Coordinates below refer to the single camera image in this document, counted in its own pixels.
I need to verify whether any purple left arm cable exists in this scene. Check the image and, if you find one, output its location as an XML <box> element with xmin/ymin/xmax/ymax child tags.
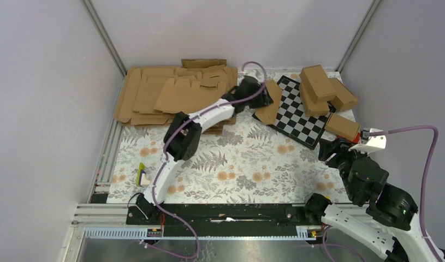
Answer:
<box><xmin>139</xmin><ymin>61</ymin><xmax>268</xmax><ymax>260</ymax></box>

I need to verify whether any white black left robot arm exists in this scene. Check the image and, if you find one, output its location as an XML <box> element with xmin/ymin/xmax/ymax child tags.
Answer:
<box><xmin>135</xmin><ymin>75</ymin><xmax>273</xmax><ymax>224</ymax></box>

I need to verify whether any black white chessboard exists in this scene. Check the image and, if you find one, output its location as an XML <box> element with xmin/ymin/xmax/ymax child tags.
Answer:
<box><xmin>269</xmin><ymin>75</ymin><xmax>336</xmax><ymax>150</ymax></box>

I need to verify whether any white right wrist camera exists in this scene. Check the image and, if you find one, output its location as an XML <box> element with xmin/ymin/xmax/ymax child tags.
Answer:
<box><xmin>349</xmin><ymin>128</ymin><xmax>387</xmax><ymax>154</ymax></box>

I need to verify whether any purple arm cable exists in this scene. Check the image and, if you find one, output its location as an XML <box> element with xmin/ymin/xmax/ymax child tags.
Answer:
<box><xmin>322</xmin><ymin>125</ymin><xmax>444</xmax><ymax>262</ymax></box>
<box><xmin>139</xmin><ymin>61</ymin><xmax>268</xmax><ymax>260</ymax></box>

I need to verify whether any cardboard box on red block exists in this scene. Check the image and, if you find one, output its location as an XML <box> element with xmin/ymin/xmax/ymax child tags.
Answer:
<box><xmin>324</xmin><ymin>113</ymin><xmax>360</xmax><ymax>141</ymax></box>

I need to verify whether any aluminium frame rail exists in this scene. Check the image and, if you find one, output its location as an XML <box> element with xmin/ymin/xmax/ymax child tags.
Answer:
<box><xmin>73</xmin><ymin>202</ymin><xmax>398</xmax><ymax>242</ymax></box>

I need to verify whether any stack of flat cardboard sheets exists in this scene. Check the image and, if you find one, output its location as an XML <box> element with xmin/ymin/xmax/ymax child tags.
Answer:
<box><xmin>114</xmin><ymin>59</ymin><xmax>239</xmax><ymax>128</ymax></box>

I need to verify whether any floral patterned tablecloth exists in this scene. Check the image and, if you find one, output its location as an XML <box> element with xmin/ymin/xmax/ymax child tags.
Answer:
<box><xmin>107</xmin><ymin>109</ymin><xmax>349</xmax><ymax>204</ymax></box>

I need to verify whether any red flat block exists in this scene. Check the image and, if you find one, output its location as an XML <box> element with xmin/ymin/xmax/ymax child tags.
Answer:
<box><xmin>351</xmin><ymin>133</ymin><xmax>361</xmax><ymax>144</ymax></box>

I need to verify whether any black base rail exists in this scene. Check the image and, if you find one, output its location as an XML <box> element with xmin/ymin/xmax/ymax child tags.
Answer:
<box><xmin>126</xmin><ymin>202</ymin><xmax>323</xmax><ymax>238</ymax></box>

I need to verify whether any cardboard box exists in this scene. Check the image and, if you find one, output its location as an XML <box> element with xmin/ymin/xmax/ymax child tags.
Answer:
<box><xmin>254</xmin><ymin>79</ymin><xmax>284</xmax><ymax>126</ymax></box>
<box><xmin>299</xmin><ymin>84</ymin><xmax>330</xmax><ymax>117</ymax></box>
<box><xmin>324</xmin><ymin>113</ymin><xmax>360</xmax><ymax>141</ymax></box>
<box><xmin>300</xmin><ymin>64</ymin><xmax>336</xmax><ymax>103</ymax></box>
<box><xmin>330</xmin><ymin>78</ymin><xmax>359</xmax><ymax>111</ymax></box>

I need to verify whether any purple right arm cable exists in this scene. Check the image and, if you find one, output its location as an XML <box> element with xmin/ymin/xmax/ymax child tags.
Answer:
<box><xmin>322</xmin><ymin>125</ymin><xmax>444</xmax><ymax>262</ymax></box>

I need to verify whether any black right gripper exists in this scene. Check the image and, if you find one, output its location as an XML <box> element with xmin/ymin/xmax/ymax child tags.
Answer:
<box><xmin>316</xmin><ymin>135</ymin><xmax>371</xmax><ymax>200</ymax></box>

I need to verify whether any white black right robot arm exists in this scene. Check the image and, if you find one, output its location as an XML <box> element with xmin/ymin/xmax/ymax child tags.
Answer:
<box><xmin>304</xmin><ymin>135</ymin><xmax>445</xmax><ymax>261</ymax></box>

